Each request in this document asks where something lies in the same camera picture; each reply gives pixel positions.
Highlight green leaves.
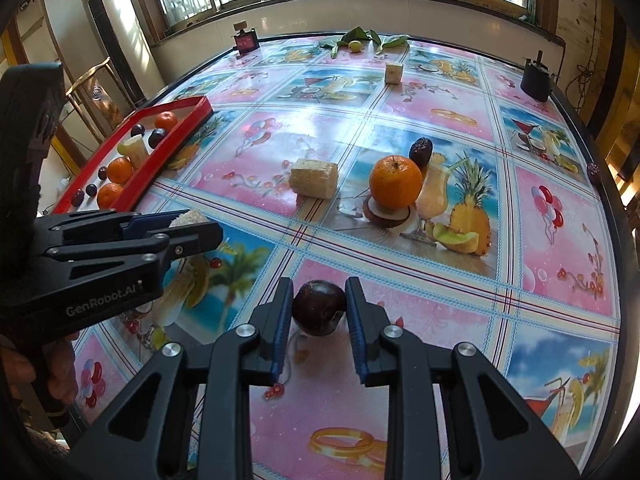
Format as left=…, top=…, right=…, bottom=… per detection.
left=318, top=26, right=409, bottom=58

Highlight far sugarcane piece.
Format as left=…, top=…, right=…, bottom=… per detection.
left=384, top=63, right=404, bottom=84

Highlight small dark grape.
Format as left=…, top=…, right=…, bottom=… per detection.
left=129, top=124, right=145, bottom=138

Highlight small green fruit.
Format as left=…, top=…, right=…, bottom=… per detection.
left=348, top=40, right=362, bottom=53

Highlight person's left hand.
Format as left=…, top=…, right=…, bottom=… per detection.
left=0, top=331, right=82, bottom=406

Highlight red perfume bottle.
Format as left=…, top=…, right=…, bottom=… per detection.
left=233, top=21, right=259, bottom=55

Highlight black cable on wall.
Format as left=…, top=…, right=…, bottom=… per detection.
left=572, top=24, right=604, bottom=111

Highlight wooden chair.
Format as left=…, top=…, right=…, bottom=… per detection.
left=65, top=56, right=131, bottom=142

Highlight black cup with stick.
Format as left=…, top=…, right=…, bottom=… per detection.
left=521, top=50, right=551, bottom=103

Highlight dark ball on rim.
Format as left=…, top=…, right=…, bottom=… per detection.
left=587, top=162, right=602, bottom=185

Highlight white standing air conditioner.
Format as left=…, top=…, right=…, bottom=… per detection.
left=81, top=0, right=165, bottom=105

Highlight red rimmed white tray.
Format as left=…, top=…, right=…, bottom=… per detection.
left=52, top=96, right=213, bottom=214

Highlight orange tangerine far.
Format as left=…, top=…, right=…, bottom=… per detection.
left=369, top=155, right=423, bottom=210

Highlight red jujube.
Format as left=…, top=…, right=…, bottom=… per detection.
left=70, top=188, right=85, bottom=208

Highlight dark date far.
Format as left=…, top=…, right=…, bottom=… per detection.
left=409, top=136, right=433, bottom=169

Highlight dark purple plum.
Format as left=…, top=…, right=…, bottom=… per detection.
left=292, top=280, right=347, bottom=337

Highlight orange tangerine placed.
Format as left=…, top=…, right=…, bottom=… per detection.
left=96, top=182, right=124, bottom=209
left=106, top=156, right=134, bottom=185
left=154, top=110, right=179, bottom=132

